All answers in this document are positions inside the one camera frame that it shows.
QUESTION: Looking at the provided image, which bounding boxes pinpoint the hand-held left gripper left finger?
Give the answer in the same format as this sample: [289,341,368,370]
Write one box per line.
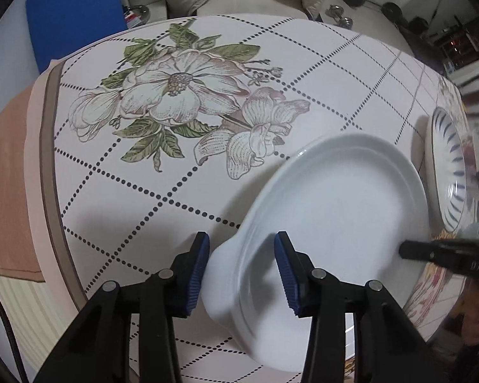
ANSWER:
[32,231,212,383]

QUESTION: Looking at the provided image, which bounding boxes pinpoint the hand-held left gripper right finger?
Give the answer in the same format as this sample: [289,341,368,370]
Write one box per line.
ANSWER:
[273,231,450,383]

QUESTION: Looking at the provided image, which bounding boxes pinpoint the blue striped plate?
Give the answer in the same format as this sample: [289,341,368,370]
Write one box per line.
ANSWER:
[425,106,479,232]

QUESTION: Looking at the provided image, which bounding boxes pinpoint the white plate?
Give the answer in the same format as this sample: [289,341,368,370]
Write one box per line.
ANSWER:
[201,133,430,373]

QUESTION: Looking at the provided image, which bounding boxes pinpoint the floral checked tablecloth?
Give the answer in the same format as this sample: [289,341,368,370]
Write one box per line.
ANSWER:
[26,14,479,383]

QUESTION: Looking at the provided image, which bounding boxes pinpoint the brown wooden chair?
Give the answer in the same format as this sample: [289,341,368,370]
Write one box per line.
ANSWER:
[457,74,479,116]

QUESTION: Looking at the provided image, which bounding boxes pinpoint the black weight plate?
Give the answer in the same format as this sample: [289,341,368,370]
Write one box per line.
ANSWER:
[407,16,430,35]

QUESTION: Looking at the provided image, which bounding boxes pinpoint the cream ribbed cover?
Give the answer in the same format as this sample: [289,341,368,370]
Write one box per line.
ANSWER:
[0,273,50,383]

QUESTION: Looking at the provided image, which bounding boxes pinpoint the orange cloth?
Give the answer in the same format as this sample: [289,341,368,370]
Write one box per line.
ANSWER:
[0,86,45,285]

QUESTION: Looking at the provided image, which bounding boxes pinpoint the shiny metal object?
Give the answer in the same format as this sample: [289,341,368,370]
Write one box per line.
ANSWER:
[130,4,149,25]

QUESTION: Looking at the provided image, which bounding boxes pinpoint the blue board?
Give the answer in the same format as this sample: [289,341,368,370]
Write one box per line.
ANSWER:
[26,0,130,74]

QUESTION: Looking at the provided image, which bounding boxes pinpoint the black cable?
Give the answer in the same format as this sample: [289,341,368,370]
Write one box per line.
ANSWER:
[0,274,29,383]

